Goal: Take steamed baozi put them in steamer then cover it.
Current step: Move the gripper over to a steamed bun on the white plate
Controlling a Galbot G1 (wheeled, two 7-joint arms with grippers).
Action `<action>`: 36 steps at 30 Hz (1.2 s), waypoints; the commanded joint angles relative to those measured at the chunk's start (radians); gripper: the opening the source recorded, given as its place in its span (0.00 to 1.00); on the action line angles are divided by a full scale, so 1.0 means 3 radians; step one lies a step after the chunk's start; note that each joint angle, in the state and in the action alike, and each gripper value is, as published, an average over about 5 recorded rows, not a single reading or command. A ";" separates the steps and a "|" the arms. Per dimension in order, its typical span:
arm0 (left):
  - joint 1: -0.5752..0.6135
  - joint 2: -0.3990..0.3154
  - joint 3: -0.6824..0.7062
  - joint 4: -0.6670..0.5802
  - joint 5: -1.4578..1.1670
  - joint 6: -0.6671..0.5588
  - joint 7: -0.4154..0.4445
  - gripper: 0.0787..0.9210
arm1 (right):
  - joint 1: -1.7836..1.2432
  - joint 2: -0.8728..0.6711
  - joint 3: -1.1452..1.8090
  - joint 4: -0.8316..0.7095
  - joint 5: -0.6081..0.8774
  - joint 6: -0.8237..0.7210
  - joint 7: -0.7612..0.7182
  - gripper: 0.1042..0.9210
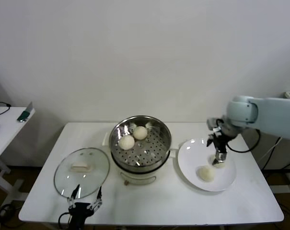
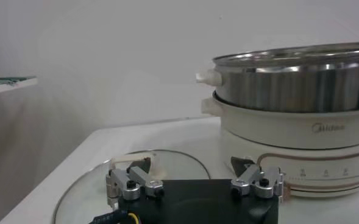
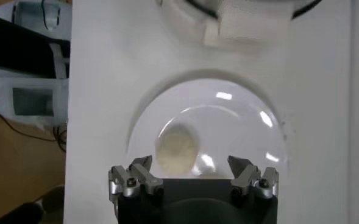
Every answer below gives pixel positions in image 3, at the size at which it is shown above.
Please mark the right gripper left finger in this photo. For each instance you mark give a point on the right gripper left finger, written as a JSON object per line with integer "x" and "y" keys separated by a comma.
{"x": 142, "y": 178}

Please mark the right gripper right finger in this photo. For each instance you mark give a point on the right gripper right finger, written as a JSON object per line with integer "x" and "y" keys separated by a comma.
{"x": 246, "y": 178}

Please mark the white steamed baozi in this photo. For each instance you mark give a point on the white steamed baozi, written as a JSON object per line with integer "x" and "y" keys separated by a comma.
{"x": 177, "y": 150}

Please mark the round white plate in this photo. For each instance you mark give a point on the round white plate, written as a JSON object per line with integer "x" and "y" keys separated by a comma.
{"x": 228, "y": 131}

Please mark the dark rounded base part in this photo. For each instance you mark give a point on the dark rounded base part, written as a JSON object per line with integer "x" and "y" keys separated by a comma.
{"x": 20, "y": 213}

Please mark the white electric cooker base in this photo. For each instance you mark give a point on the white electric cooker base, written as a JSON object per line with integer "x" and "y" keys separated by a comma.
{"x": 243, "y": 27}

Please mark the black white robot body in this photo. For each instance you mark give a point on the black white robot body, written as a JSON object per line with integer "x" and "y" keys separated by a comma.
{"x": 14, "y": 45}

